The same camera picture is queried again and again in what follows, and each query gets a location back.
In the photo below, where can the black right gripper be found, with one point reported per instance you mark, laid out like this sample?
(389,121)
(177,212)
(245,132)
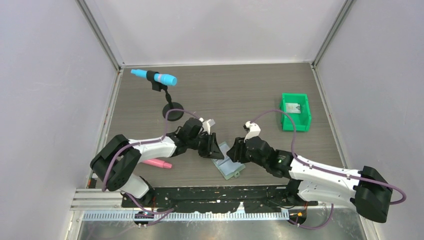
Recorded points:
(237,151)

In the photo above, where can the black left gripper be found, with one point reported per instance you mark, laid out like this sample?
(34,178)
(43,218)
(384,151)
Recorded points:
(212,147)

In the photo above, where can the mint green card holder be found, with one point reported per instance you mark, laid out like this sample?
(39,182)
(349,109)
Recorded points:
(226,167)

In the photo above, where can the silver VIP card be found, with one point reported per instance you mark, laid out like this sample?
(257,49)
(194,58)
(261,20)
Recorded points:
(293,108)

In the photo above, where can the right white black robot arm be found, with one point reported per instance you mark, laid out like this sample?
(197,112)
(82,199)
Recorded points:
(311,181)

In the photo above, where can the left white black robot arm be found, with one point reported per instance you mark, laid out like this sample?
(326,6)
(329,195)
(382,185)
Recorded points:
(115,163)

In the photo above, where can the black microphone stand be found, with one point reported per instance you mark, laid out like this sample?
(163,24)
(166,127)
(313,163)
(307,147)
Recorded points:
(174,115)

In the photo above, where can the pink marker pen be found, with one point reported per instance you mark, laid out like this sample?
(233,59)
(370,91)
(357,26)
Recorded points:
(158,163)

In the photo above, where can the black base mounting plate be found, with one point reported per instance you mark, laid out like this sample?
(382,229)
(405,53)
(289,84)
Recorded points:
(218,199)

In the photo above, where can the green plastic bin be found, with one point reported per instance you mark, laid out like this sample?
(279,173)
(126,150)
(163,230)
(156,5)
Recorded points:
(303,120)

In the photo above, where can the blue toy microphone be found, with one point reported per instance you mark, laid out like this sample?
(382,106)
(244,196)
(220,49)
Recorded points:
(152,76)

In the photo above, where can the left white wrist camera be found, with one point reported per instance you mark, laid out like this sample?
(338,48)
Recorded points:
(207,124)

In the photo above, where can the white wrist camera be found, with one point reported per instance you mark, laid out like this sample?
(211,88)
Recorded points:
(252,130)
(207,124)

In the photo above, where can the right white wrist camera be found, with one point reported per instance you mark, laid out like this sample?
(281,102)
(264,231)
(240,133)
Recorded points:
(252,130)

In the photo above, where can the aluminium frame rail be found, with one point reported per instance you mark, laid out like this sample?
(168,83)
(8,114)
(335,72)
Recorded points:
(106,206)

